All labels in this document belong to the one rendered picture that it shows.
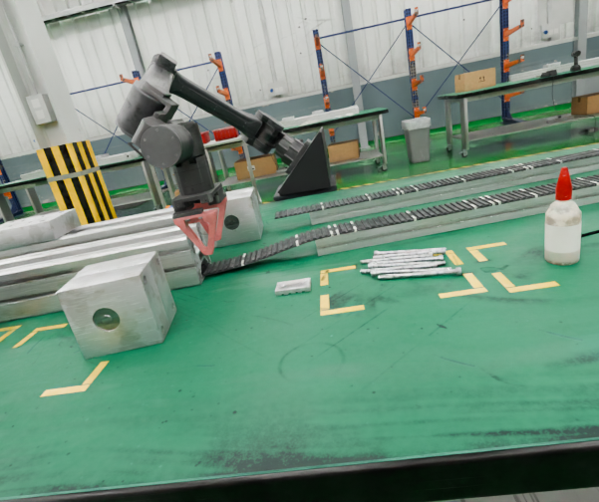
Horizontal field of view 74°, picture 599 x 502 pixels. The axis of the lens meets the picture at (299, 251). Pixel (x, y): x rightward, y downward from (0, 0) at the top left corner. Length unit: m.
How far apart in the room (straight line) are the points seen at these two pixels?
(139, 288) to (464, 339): 0.37
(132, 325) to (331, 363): 0.26
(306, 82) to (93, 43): 4.13
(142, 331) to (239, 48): 8.10
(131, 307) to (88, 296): 0.05
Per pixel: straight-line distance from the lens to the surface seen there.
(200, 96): 1.16
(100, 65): 9.39
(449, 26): 8.73
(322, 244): 0.68
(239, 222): 0.84
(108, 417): 0.46
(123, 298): 0.53
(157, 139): 0.59
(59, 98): 4.13
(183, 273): 0.68
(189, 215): 0.63
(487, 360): 0.41
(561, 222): 0.57
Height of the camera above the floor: 1.02
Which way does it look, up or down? 20 degrees down
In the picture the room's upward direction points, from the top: 12 degrees counter-clockwise
